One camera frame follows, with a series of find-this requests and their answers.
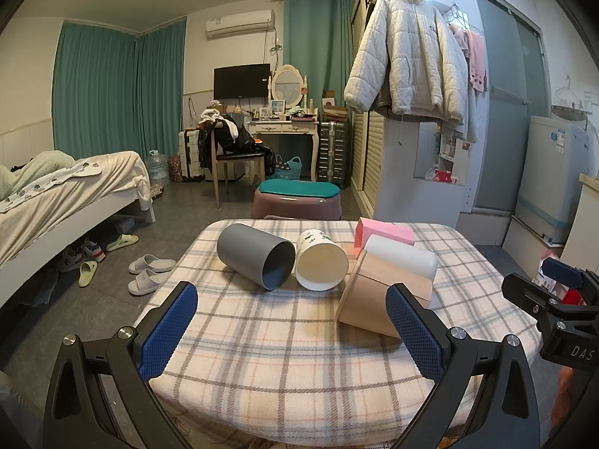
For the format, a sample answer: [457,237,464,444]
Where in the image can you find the green corner curtain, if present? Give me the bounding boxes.
[135,23,187,186]

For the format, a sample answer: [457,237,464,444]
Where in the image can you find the beige cup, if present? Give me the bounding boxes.
[337,250,434,340]

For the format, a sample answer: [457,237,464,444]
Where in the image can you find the white suitcase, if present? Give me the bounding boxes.
[177,128,207,181]

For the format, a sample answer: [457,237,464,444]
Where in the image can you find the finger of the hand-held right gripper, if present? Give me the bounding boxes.
[544,256,599,307]
[501,272,563,323]

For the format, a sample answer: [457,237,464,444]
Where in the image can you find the pink hanging garment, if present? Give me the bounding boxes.
[448,22,488,95]

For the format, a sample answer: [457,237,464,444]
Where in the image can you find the red and white box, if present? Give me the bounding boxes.
[537,251,583,306]

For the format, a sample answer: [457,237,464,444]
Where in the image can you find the purple stool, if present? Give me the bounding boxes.
[251,189,343,221]

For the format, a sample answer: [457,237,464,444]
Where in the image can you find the white padded jacket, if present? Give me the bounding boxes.
[343,0,469,137]

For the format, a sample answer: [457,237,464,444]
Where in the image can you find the wide green curtain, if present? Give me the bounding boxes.
[51,22,140,161]

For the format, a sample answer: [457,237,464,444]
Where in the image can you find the pink box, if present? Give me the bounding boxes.
[354,217,416,250]

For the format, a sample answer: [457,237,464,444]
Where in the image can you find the green stool cushion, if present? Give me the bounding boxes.
[258,178,341,199]

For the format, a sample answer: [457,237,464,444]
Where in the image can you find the grey cup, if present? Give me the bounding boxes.
[216,223,297,291]

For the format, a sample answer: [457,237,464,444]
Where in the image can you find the wire clothes hanger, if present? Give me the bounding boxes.
[551,76,587,114]

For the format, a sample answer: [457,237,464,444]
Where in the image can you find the narrow green curtain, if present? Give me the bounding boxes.
[283,0,355,123]

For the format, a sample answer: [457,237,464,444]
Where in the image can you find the plain white cup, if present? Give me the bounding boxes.
[364,235,439,281]

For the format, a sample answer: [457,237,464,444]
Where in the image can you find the wooden chair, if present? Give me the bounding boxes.
[209,126,265,209]

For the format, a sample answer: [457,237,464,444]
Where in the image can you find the cardboard boxes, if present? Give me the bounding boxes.
[321,91,350,123]

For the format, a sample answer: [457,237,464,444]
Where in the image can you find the printed blanket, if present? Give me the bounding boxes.
[0,159,102,213]

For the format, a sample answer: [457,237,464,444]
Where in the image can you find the pale green quilt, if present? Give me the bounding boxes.
[0,152,76,192]

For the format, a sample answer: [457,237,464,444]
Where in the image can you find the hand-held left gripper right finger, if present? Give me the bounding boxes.
[384,283,544,449]

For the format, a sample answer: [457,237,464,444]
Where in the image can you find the white wardrobe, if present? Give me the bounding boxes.
[349,0,474,231]

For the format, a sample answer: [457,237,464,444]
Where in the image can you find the black television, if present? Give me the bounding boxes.
[213,63,272,100]

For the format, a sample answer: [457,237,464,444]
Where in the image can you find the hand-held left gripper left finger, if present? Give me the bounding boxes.
[43,281,200,449]

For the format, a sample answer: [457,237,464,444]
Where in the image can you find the green slipper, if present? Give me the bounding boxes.
[78,259,98,288]
[105,233,140,252]

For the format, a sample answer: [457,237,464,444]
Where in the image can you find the silver suitcase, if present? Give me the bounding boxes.
[316,120,352,184]

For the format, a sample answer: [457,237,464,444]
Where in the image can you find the blue basket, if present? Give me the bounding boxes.
[273,155,303,182]

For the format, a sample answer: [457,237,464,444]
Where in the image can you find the white slipper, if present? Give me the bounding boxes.
[127,269,167,297]
[128,253,178,275]

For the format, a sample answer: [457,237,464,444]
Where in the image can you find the person's right hand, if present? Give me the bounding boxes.
[552,365,577,427]

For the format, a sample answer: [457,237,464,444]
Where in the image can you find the clear water jug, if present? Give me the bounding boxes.
[143,149,170,187]

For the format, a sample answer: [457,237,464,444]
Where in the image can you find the white washing machine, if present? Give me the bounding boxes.
[514,114,592,245]

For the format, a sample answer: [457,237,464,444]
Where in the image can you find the frosted glass door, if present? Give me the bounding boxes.
[467,0,549,247]

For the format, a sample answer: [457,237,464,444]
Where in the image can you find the white dressing table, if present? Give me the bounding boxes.
[246,118,320,184]

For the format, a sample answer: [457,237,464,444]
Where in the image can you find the pair of sneakers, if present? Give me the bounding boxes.
[57,238,106,273]

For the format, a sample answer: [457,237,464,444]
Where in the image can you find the white counter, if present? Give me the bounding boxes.
[563,172,599,263]

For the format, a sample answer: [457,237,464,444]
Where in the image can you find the white printed cup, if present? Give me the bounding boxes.
[295,229,350,291]

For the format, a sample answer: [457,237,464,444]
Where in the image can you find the pile of clothes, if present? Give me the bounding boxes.
[197,108,278,172]

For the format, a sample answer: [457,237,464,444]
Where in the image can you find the oval white mirror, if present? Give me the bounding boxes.
[270,64,308,109]

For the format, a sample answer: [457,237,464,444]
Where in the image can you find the bed with cream sheet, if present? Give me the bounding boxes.
[0,150,158,312]

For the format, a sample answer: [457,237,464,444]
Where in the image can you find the white air conditioner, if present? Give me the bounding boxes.
[204,9,276,41]

